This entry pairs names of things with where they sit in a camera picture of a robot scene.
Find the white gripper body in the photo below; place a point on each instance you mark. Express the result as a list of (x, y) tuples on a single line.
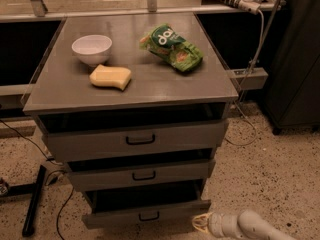
[(215, 223)]

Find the dark cabinet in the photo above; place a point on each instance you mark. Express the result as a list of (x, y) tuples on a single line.
[(291, 97)]

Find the grey top drawer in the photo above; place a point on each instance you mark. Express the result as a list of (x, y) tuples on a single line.
[(139, 140)]

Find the white bowl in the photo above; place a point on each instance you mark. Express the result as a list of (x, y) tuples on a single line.
[(92, 50)]

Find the grey drawer cabinet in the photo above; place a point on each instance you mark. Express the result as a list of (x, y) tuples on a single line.
[(64, 100)]

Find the green chip bag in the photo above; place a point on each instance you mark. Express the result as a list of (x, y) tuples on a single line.
[(165, 43)]

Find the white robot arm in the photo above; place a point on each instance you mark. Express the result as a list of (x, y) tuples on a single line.
[(247, 225)]

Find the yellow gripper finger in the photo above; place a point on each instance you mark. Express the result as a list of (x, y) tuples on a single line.
[(202, 227), (202, 217)]

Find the grey middle drawer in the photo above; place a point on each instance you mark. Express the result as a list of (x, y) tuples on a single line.
[(141, 175)]

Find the yellow sponge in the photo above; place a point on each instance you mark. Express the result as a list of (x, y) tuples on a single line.
[(106, 76)]

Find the white power strip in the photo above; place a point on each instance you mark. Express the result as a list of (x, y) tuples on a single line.
[(250, 6)]

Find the black metal stand leg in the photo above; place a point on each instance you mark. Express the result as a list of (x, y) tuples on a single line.
[(33, 189)]

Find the grey bottom drawer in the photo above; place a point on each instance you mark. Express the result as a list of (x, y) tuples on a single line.
[(145, 204)]

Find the grey drawer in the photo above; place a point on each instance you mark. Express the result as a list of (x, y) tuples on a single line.
[(145, 204), (139, 140), (141, 175)]

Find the grey metal side bracket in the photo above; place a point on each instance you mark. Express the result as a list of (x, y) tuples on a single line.
[(244, 81)]

